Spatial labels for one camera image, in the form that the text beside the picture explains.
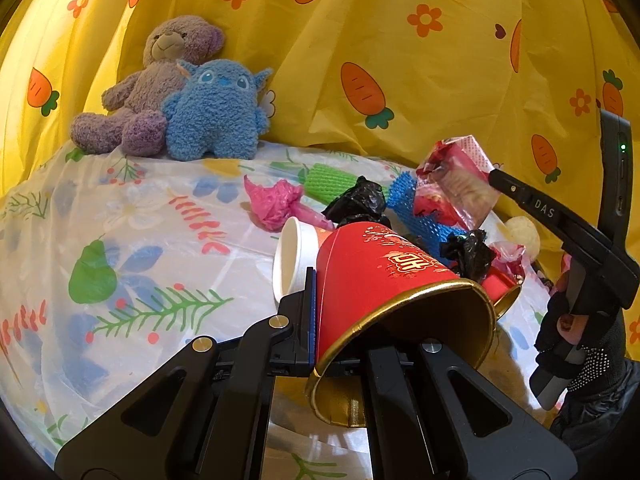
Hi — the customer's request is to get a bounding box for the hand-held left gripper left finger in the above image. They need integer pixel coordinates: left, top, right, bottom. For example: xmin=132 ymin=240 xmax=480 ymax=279
xmin=54 ymin=268 xmax=319 ymax=480

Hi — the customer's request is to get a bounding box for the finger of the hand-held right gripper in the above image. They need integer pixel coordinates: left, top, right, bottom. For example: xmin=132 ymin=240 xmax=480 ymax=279
xmin=487 ymin=166 xmax=608 ymax=271

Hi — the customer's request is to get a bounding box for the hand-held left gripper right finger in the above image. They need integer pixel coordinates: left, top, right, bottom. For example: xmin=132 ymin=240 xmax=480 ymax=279
xmin=345 ymin=337 xmax=581 ymax=480

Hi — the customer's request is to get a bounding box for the large red paper cup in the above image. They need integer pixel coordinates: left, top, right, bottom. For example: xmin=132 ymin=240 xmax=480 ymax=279
xmin=306 ymin=220 xmax=497 ymax=428

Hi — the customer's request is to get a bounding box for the red snack wrapper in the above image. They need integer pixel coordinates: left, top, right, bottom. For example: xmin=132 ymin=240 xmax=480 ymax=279
xmin=414 ymin=135 xmax=501 ymax=228

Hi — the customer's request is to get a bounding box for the pink plastic bag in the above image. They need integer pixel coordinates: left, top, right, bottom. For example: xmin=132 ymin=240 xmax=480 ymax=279
xmin=243 ymin=174 xmax=335 ymax=232

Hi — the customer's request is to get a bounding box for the black plastic bag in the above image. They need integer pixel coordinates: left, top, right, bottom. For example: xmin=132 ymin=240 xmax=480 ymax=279
xmin=322 ymin=177 xmax=393 ymax=228
xmin=440 ymin=229 xmax=496 ymax=281

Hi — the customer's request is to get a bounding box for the person's right forearm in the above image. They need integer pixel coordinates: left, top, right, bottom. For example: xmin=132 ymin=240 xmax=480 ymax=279
xmin=549 ymin=355 xmax=640 ymax=457

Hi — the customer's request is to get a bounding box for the person's right hand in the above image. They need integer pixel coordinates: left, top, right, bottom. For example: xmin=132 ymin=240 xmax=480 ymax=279
xmin=534 ymin=260 xmax=627 ymax=396

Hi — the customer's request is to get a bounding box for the pale yellow fuzzy ball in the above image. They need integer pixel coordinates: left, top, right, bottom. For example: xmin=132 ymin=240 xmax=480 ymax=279
xmin=502 ymin=215 xmax=542 ymax=261

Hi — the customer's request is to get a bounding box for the white paper cup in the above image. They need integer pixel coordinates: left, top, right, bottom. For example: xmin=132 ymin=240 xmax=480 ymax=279
xmin=272 ymin=216 xmax=333 ymax=305

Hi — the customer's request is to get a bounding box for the crumpled red clear wrapper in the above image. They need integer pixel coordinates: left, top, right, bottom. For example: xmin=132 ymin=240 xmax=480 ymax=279
xmin=487 ymin=241 xmax=528 ymax=281

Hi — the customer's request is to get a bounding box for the small red paper cup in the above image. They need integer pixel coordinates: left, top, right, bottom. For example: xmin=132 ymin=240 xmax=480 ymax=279
xmin=480 ymin=265 xmax=523 ymax=318

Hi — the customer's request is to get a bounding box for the green foam net sleeve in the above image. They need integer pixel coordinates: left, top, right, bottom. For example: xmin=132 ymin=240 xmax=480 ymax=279
xmin=299 ymin=162 xmax=362 ymax=201

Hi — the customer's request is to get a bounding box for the blue foam net sleeve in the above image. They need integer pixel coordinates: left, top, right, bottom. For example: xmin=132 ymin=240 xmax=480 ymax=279
xmin=387 ymin=170 xmax=481 ymax=256

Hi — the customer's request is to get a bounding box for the floral plastic tablecloth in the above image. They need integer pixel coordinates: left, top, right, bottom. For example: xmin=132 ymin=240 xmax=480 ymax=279
xmin=0 ymin=140 xmax=566 ymax=480

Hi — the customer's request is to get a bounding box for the blue plush monster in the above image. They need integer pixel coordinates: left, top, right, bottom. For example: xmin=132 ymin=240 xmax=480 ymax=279
xmin=161 ymin=58 xmax=277 ymax=162

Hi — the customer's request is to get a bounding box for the yellow carrot print cloth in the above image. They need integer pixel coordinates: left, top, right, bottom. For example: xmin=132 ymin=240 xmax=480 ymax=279
xmin=0 ymin=0 xmax=640 ymax=361

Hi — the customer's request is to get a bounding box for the purple teddy bear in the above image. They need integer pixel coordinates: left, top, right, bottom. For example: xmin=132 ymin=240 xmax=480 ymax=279
xmin=70 ymin=15 xmax=226 ymax=157

